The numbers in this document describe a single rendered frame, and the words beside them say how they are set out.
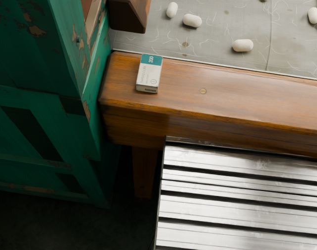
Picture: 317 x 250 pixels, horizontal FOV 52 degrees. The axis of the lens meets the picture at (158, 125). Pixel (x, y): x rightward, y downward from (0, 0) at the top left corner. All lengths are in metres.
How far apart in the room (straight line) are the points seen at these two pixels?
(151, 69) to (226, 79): 0.13
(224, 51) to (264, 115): 0.15
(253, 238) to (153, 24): 0.42
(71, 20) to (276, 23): 0.44
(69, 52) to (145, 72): 0.19
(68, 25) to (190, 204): 0.35
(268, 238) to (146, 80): 0.32
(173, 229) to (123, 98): 0.23
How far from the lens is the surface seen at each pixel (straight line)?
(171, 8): 0.65
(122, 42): 0.61
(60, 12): 0.33
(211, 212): 0.57
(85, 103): 0.46
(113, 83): 0.54
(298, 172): 0.64
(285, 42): 0.68
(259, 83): 0.57
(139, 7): 0.54
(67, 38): 0.36
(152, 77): 0.52
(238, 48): 0.62
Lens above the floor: 1.22
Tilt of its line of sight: 65 degrees down
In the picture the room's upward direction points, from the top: 7 degrees clockwise
